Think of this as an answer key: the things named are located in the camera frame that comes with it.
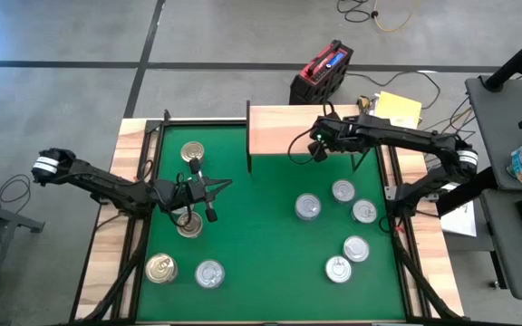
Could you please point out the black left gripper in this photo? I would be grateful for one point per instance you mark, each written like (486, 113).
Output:
(181, 194)

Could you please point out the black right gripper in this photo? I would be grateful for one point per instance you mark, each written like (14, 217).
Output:
(338, 131)

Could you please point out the red label gold-lid can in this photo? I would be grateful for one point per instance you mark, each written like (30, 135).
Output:
(190, 227)

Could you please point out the large red albacore can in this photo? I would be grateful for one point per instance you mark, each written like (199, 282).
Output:
(209, 274)

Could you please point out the large teal can gold lid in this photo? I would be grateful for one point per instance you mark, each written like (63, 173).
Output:
(161, 268)

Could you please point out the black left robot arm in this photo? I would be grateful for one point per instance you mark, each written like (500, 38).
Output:
(107, 185)

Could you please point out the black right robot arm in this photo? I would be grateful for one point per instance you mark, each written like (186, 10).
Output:
(415, 136)

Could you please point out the wooden shelf with black legs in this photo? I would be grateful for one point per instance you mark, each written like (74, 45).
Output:
(279, 129)

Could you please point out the small teal can gold lid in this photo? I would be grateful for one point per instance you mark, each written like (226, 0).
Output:
(189, 150)

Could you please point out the red and black toolbox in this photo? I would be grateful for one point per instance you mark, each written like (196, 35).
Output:
(315, 86)

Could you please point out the small yellow black gadget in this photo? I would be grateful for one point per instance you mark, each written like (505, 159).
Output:
(364, 103)

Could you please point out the blue label tuna can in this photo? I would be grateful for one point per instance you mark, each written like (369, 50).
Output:
(364, 211)
(343, 190)

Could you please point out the green label tuna can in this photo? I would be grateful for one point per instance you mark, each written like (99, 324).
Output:
(356, 248)
(307, 207)

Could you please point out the yellow paper folder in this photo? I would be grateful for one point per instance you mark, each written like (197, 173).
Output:
(399, 108)

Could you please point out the green table mat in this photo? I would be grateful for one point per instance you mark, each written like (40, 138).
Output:
(261, 253)

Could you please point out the red label silver-lid can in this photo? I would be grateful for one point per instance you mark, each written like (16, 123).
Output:
(338, 269)

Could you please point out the black desk crossbar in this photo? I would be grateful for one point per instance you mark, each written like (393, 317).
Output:
(469, 192)

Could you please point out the white paper sheet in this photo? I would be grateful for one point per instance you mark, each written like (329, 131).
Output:
(462, 222)

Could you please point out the grey desk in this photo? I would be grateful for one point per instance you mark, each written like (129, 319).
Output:
(496, 113)

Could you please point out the grey metal stand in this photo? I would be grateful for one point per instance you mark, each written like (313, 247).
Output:
(7, 216)

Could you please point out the black monitor pole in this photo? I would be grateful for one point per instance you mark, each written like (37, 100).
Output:
(519, 59)

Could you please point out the black table frame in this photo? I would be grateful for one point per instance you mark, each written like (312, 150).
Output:
(197, 122)

